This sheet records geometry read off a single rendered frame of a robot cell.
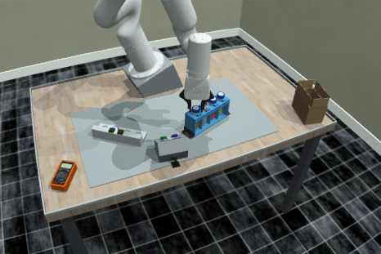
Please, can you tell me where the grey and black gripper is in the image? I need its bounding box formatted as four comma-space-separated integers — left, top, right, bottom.
179, 73, 214, 113

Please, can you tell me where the small open brown cardboard box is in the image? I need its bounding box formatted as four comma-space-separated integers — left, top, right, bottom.
291, 79, 330, 125

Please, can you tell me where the orange digital multimeter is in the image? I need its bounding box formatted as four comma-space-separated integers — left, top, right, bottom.
50, 160, 77, 192

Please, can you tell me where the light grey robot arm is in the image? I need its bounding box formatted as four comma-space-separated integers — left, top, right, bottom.
93, 0, 212, 79

